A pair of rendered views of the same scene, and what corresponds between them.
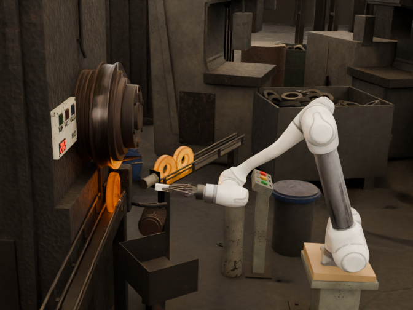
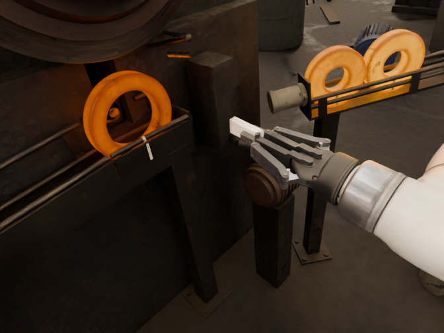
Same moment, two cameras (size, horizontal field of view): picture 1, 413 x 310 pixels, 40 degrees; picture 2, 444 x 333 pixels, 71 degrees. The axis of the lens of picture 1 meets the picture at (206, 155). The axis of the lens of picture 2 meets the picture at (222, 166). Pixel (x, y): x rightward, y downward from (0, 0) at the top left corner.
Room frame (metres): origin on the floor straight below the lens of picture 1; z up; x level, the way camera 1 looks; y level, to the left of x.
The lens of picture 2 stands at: (2.17, -0.11, 1.04)
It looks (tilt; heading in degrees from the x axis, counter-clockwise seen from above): 38 degrees down; 48
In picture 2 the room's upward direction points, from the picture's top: 7 degrees counter-clockwise
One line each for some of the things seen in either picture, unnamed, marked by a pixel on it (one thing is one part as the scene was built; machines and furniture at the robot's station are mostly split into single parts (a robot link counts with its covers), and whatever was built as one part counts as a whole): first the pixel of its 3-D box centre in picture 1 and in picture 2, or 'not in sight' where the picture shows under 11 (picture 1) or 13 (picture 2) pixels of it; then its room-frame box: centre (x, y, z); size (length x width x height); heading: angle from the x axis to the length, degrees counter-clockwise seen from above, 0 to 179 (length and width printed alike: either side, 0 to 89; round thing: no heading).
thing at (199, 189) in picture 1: (194, 191); (322, 170); (2.53, 0.05, 0.73); 0.09 x 0.08 x 0.07; 88
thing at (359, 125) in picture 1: (314, 135); not in sight; (4.83, -0.95, 0.39); 1.03 x 0.83 x 0.77; 103
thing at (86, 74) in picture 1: (93, 115); not in sight; (2.43, 0.51, 1.11); 0.47 x 0.10 x 0.47; 178
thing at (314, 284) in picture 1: (337, 269); not in sight; (2.53, -0.67, 0.33); 0.32 x 0.32 x 0.04; 0
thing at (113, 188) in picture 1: (113, 192); (131, 117); (2.43, 0.43, 0.75); 0.18 x 0.03 x 0.18; 178
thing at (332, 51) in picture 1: (344, 84); not in sight; (6.46, -1.57, 0.55); 1.10 x 0.53 x 1.10; 18
